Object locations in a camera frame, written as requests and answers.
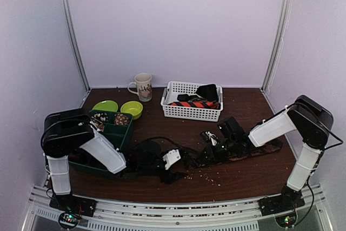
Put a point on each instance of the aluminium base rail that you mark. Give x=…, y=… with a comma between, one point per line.
x=244, y=214

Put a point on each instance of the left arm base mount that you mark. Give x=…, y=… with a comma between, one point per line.
x=74, y=212

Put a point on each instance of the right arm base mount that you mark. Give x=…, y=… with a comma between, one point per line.
x=283, y=207

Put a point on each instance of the aluminium frame post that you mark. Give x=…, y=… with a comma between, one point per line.
x=276, y=48
x=74, y=44

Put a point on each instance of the rolled tie in tray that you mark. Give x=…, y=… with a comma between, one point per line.
x=121, y=120

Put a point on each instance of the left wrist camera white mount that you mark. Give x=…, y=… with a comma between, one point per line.
x=171, y=158

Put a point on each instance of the orange navy striped tie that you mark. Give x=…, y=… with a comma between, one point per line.
x=200, y=105

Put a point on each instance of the white perforated plastic basket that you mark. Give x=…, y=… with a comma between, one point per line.
x=175, y=88

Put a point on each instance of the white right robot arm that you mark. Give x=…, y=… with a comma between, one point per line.
x=305, y=118

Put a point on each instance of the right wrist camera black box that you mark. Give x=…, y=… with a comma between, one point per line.
x=231, y=129

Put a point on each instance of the left aluminium frame post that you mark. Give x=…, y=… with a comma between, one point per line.
x=74, y=44

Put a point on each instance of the dark red patterned tie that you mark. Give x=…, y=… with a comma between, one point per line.
x=270, y=147

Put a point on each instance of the cream patterned mug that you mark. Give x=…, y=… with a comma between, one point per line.
x=142, y=87

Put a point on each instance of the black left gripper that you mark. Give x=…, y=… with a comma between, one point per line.
x=170, y=178

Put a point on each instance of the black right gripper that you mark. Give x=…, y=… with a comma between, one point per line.
x=208, y=152

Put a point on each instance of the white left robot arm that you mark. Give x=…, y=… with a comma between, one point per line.
x=98, y=141

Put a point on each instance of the white patterned rolled tie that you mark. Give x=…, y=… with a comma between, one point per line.
x=99, y=119

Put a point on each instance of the lime green bowl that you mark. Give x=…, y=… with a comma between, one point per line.
x=132, y=107

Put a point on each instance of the lime green plate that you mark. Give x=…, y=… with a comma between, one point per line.
x=107, y=105

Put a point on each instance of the right aluminium frame post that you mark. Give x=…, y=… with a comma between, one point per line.
x=276, y=48

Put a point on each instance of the green compartment tray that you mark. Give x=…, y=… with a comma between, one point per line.
x=118, y=136

